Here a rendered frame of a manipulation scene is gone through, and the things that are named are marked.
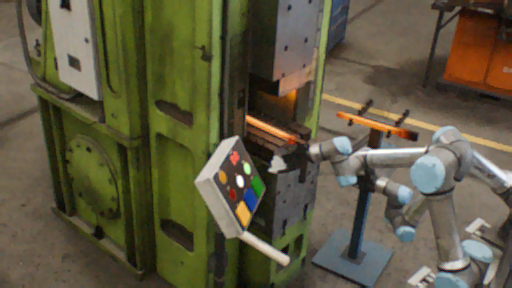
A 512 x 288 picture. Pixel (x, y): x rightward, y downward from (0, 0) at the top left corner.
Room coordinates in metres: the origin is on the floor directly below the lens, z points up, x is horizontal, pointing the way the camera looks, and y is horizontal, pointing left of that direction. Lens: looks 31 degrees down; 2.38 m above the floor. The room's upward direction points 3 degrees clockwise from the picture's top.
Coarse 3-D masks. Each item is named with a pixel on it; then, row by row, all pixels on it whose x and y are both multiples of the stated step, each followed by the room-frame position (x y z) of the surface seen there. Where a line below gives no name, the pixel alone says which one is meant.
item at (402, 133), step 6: (342, 114) 2.61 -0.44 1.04; (348, 114) 2.61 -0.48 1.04; (354, 120) 2.57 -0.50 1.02; (360, 120) 2.56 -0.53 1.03; (366, 120) 2.56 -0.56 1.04; (372, 126) 2.52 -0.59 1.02; (378, 126) 2.51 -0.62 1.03; (384, 126) 2.50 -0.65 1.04; (390, 126) 2.51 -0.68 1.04; (396, 132) 2.46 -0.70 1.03; (402, 132) 2.46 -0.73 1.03; (408, 132) 2.44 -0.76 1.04; (414, 132) 2.44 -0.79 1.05; (402, 138) 2.45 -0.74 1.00; (408, 138) 2.44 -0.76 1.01; (414, 138) 2.43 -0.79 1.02
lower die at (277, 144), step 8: (248, 112) 2.65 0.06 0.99; (264, 120) 2.57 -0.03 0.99; (248, 128) 2.48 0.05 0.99; (256, 128) 2.48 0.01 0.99; (280, 128) 2.49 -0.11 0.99; (248, 136) 2.41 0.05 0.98; (256, 136) 2.42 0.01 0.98; (264, 136) 2.40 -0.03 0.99; (272, 136) 2.41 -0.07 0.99; (280, 136) 2.40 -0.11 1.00; (296, 136) 2.42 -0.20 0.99; (248, 144) 2.39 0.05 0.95; (264, 144) 2.34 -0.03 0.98; (272, 144) 2.35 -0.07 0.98; (280, 144) 2.34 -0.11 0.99; (288, 144) 2.37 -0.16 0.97; (264, 152) 2.32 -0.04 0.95; (272, 152) 2.29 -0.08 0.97; (280, 152) 2.32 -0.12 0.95
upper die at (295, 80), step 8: (296, 72) 2.38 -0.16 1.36; (304, 72) 2.43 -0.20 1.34; (248, 80) 2.40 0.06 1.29; (256, 80) 2.37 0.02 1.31; (264, 80) 2.34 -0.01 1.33; (280, 80) 2.29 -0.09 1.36; (288, 80) 2.34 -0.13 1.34; (296, 80) 2.38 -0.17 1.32; (304, 80) 2.44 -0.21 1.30; (256, 88) 2.37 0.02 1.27; (264, 88) 2.34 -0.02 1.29; (272, 88) 2.31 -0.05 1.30; (280, 88) 2.29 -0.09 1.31; (288, 88) 2.34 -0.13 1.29; (296, 88) 2.39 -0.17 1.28
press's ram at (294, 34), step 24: (264, 0) 2.29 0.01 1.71; (288, 0) 2.30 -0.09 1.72; (312, 0) 2.43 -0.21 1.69; (264, 24) 2.29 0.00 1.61; (288, 24) 2.31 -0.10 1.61; (312, 24) 2.45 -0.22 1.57; (264, 48) 2.28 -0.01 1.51; (288, 48) 2.32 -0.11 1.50; (312, 48) 2.47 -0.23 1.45; (264, 72) 2.28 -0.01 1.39; (288, 72) 2.33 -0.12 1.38
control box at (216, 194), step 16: (224, 144) 1.99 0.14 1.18; (240, 144) 2.01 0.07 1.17; (224, 160) 1.85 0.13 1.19; (240, 160) 1.94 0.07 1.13; (208, 176) 1.73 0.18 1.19; (240, 176) 1.88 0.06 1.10; (208, 192) 1.71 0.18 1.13; (224, 192) 1.72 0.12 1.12; (240, 192) 1.82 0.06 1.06; (224, 208) 1.69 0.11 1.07; (224, 224) 1.69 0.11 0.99; (240, 224) 1.69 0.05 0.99
